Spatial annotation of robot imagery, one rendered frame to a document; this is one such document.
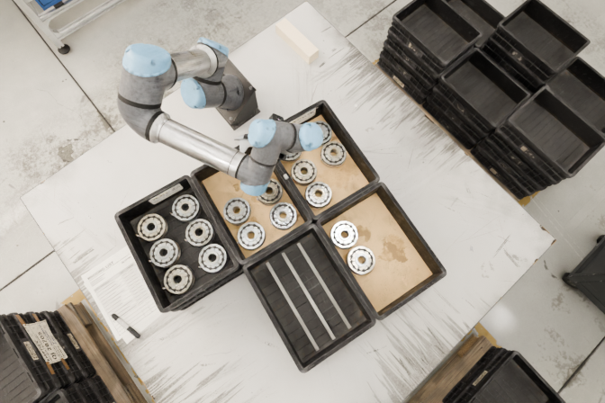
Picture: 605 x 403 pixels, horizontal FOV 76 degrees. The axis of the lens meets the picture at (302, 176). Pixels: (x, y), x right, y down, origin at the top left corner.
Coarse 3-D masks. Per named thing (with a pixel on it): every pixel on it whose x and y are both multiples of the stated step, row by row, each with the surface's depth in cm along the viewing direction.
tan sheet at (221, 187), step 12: (204, 180) 152; (216, 180) 152; (228, 180) 152; (276, 180) 153; (216, 192) 151; (228, 192) 151; (240, 192) 151; (216, 204) 149; (252, 204) 150; (252, 216) 148; (264, 216) 148; (300, 216) 148; (264, 228) 147; (276, 228) 147; (252, 252) 144
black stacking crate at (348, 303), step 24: (312, 240) 146; (264, 264) 143; (336, 264) 134; (264, 288) 140; (288, 288) 140; (312, 288) 141; (336, 288) 141; (288, 312) 138; (312, 312) 138; (336, 312) 138; (360, 312) 138; (288, 336) 135; (312, 336) 136; (336, 336) 136; (312, 360) 127
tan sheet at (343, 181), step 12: (312, 120) 161; (324, 120) 161; (312, 156) 156; (348, 156) 156; (288, 168) 154; (324, 168) 155; (336, 168) 155; (348, 168) 155; (324, 180) 153; (336, 180) 153; (348, 180) 153; (360, 180) 153; (300, 192) 151; (336, 192) 152; (348, 192) 152
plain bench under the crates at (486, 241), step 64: (256, 64) 184; (320, 64) 184; (128, 128) 173; (192, 128) 173; (384, 128) 175; (64, 192) 163; (128, 192) 164; (448, 192) 166; (64, 256) 155; (448, 256) 158; (512, 256) 158; (192, 320) 149; (256, 320) 149; (384, 320) 150; (448, 320) 150; (192, 384) 142; (256, 384) 142; (320, 384) 143; (384, 384) 143
